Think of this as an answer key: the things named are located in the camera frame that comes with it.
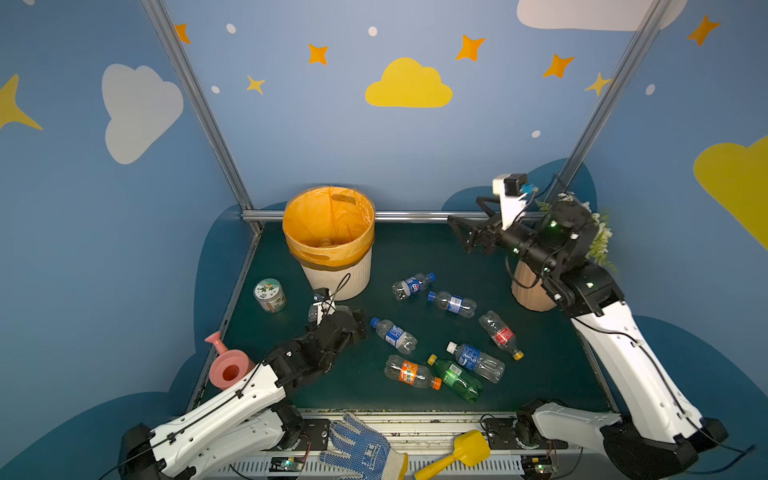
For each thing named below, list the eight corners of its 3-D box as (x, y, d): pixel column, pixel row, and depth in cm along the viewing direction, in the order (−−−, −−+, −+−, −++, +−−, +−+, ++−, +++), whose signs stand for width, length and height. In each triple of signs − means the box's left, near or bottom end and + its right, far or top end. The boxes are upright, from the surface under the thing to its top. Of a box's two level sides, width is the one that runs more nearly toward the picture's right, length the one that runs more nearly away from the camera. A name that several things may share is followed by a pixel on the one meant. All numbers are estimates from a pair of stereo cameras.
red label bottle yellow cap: (512, 365, 87) (518, 359, 84) (477, 322, 96) (480, 315, 92) (525, 356, 89) (531, 350, 85) (489, 315, 97) (493, 308, 94)
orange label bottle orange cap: (382, 376, 84) (382, 371, 81) (388, 356, 88) (388, 351, 85) (437, 394, 81) (439, 391, 78) (442, 373, 85) (444, 369, 82)
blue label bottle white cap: (441, 361, 87) (444, 355, 84) (448, 342, 91) (450, 336, 87) (497, 385, 83) (502, 381, 79) (501, 365, 86) (506, 360, 83)
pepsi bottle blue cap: (396, 301, 100) (397, 296, 97) (390, 289, 103) (390, 283, 100) (437, 286, 104) (438, 281, 101) (430, 274, 107) (431, 269, 104)
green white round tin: (257, 313, 97) (249, 301, 91) (264, 290, 103) (257, 277, 97) (284, 313, 97) (277, 301, 91) (289, 290, 103) (283, 277, 97)
